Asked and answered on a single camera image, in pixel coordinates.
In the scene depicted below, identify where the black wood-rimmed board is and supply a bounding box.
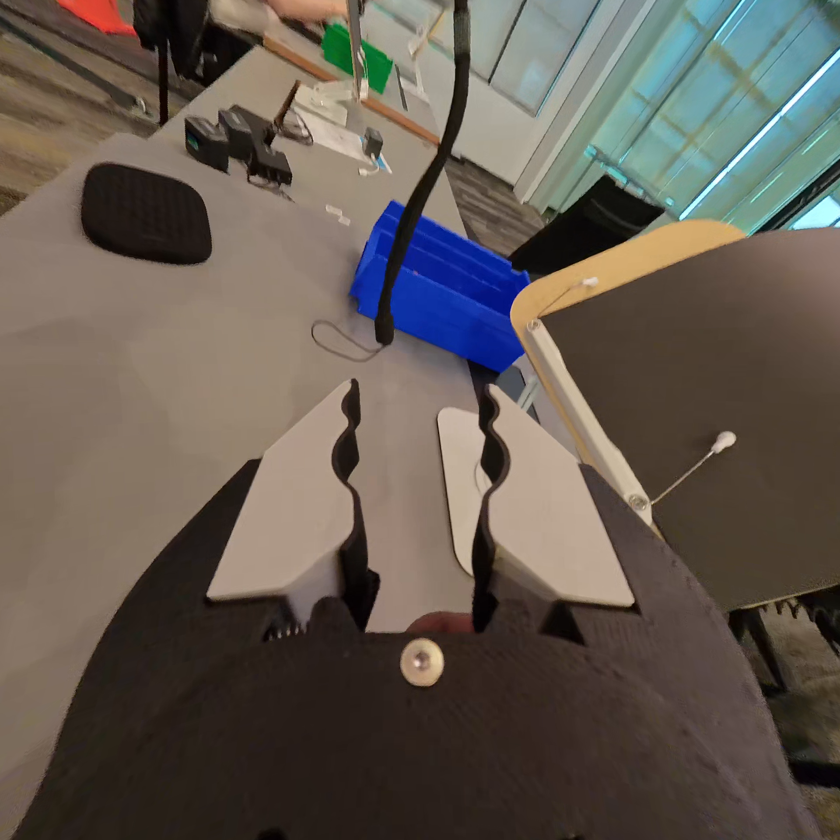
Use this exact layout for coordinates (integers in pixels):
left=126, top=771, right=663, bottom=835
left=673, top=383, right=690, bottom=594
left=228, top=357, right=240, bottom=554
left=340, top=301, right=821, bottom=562
left=510, top=221, right=840, bottom=614

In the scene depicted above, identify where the black office chair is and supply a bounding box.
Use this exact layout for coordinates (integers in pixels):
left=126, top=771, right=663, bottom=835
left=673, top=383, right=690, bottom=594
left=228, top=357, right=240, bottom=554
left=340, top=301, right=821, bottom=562
left=510, top=175, right=665, bottom=277

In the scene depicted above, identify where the clear acrylic stand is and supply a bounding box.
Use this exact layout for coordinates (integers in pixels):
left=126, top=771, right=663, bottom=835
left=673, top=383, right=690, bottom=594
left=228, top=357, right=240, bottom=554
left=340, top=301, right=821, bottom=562
left=292, top=0, right=388, bottom=169

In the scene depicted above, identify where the black textured pad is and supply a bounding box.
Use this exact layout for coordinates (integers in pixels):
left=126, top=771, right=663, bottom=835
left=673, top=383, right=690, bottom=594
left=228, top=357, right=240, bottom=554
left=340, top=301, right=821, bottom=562
left=82, top=163, right=214, bottom=266

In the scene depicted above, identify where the white board rail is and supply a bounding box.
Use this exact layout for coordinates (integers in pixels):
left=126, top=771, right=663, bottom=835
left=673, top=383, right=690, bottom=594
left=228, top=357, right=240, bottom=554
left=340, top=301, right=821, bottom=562
left=523, top=315, right=653, bottom=523

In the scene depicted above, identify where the orange traffic cone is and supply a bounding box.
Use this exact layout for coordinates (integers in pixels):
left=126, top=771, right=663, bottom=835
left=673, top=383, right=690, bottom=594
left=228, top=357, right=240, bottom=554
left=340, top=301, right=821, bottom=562
left=59, top=0, right=139, bottom=38

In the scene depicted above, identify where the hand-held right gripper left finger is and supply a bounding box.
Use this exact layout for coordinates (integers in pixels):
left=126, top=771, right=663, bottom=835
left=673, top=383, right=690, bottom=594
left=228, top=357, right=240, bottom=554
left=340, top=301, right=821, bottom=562
left=208, top=381, right=384, bottom=627

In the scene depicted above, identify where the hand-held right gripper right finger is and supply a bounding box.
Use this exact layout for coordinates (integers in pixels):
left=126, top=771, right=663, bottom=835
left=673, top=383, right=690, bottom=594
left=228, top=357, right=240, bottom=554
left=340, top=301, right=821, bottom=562
left=470, top=385, right=635, bottom=627

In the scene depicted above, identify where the thick black cable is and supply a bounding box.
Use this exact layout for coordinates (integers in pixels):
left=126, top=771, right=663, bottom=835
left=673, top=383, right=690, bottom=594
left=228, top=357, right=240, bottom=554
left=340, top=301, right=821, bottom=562
left=311, top=0, right=471, bottom=366

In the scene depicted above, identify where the thin wire with white tip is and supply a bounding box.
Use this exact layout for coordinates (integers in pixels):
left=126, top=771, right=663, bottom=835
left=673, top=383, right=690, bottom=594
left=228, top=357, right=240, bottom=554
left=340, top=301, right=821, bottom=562
left=647, top=432, right=739, bottom=510
left=532, top=276, right=601, bottom=325

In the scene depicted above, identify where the blue plastic bin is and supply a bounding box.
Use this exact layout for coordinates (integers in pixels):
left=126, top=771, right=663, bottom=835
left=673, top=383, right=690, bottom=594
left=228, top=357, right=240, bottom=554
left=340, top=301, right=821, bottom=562
left=351, top=200, right=532, bottom=374

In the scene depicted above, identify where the black hanging jacket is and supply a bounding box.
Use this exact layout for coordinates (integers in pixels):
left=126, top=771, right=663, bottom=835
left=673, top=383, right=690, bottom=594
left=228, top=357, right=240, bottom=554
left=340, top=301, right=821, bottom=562
left=132, top=0, right=211, bottom=126

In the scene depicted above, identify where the white rounded pad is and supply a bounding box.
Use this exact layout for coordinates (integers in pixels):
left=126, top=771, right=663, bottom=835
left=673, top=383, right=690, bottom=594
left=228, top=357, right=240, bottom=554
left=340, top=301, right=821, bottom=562
left=436, top=407, right=559, bottom=576

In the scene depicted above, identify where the green box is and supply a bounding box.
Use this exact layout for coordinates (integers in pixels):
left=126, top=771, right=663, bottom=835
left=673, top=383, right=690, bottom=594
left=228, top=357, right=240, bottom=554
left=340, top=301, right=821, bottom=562
left=322, top=20, right=395, bottom=80

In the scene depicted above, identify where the black charger block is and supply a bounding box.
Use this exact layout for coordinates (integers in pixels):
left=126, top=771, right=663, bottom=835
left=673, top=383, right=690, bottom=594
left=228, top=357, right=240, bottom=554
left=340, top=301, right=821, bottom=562
left=184, top=116, right=231, bottom=169
left=217, top=105, right=270, bottom=152
left=250, top=147, right=292, bottom=187

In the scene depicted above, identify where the black tripod stand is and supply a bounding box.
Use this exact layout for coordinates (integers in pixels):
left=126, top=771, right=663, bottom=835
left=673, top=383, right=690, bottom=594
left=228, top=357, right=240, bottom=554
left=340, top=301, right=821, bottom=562
left=729, top=584, right=840, bottom=788

